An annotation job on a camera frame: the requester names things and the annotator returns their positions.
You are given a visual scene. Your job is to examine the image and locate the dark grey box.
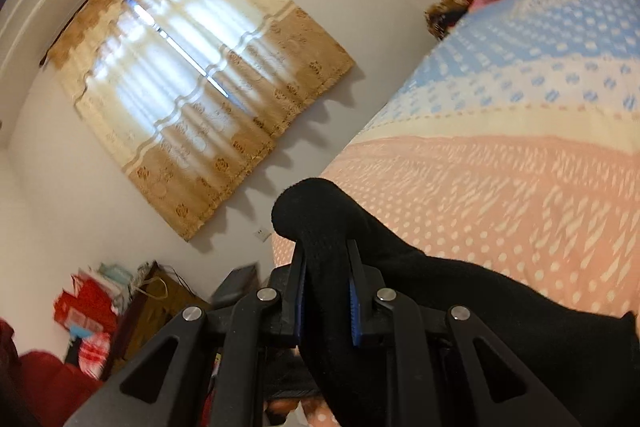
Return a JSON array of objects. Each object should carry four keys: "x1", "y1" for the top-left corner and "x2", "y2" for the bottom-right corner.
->
[{"x1": 210, "y1": 263, "x2": 261, "y2": 309}]

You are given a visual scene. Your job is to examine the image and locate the beige patterned window curtain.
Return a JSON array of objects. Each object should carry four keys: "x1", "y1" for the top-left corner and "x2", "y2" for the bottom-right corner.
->
[{"x1": 46, "y1": 0, "x2": 357, "y2": 242}]

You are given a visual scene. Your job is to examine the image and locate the brown fuzzy plush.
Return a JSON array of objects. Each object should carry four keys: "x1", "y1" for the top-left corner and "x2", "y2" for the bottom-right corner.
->
[{"x1": 425, "y1": 0, "x2": 474, "y2": 42}]

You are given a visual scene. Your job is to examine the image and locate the dark wooden cabinet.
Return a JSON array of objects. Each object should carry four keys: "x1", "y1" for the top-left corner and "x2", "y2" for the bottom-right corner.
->
[{"x1": 102, "y1": 261, "x2": 212, "y2": 383}]

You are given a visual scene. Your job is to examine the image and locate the red bag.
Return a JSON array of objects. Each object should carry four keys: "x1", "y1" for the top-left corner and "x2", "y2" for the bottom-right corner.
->
[{"x1": 54, "y1": 274, "x2": 119, "y2": 339}]

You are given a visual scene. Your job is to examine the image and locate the red checkered cloth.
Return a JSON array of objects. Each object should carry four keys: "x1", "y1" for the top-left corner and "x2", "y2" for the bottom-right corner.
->
[{"x1": 77, "y1": 332, "x2": 112, "y2": 381}]

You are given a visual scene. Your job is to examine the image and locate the pastel dotted bed blanket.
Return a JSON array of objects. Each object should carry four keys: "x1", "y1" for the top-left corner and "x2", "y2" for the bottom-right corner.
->
[{"x1": 270, "y1": 0, "x2": 640, "y2": 427}]

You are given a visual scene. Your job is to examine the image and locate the black pants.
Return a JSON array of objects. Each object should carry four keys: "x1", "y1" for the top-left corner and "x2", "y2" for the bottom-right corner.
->
[{"x1": 270, "y1": 178, "x2": 639, "y2": 427}]

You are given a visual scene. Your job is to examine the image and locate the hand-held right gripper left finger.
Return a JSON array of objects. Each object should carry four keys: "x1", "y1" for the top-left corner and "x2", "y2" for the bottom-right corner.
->
[{"x1": 62, "y1": 239, "x2": 309, "y2": 427}]

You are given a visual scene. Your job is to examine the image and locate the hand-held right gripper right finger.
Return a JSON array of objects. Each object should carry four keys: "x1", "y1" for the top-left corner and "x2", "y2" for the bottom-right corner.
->
[{"x1": 346, "y1": 239, "x2": 585, "y2": 427}]

